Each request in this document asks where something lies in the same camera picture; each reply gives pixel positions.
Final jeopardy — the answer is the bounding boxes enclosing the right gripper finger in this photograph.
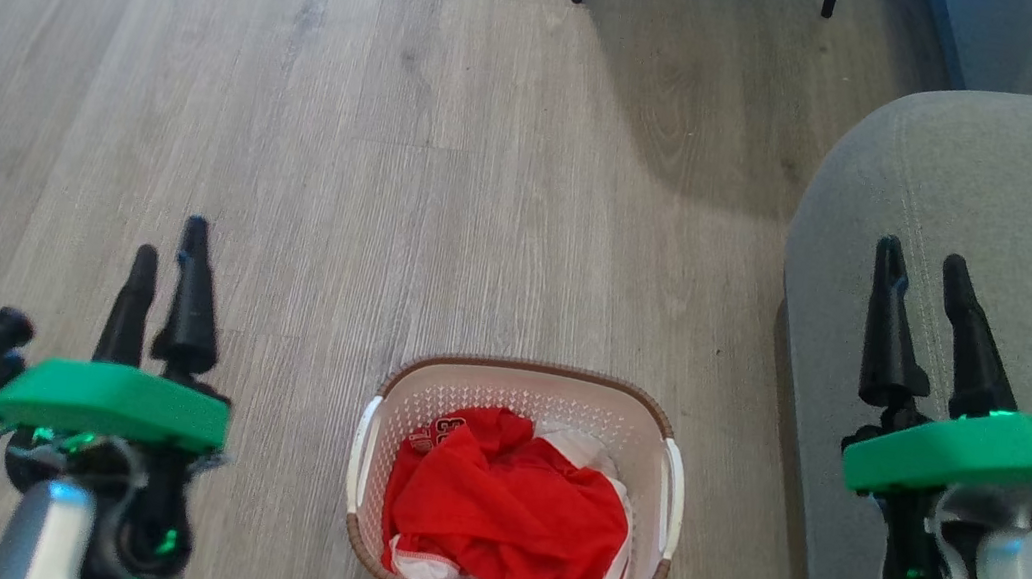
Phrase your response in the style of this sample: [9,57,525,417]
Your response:
[921,252,1032,428]
[849,233,954,437]

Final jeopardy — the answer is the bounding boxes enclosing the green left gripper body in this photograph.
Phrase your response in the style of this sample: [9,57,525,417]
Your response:
[0,346,238,579]

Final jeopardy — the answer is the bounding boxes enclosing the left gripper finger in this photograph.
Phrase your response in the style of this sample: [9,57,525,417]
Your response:
[92,239,164,372]
[147,213,238,388]

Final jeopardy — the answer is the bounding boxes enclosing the white brown-rimmed laundry basket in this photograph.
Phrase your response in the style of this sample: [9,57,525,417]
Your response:
[331,338,702,579]

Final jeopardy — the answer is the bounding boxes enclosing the grey fabric sofa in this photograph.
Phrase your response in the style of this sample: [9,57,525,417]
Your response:
[738,63,1032,579]

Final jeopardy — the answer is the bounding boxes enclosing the white garment with red trim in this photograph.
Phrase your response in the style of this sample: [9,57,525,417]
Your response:
[381,401,655,579]

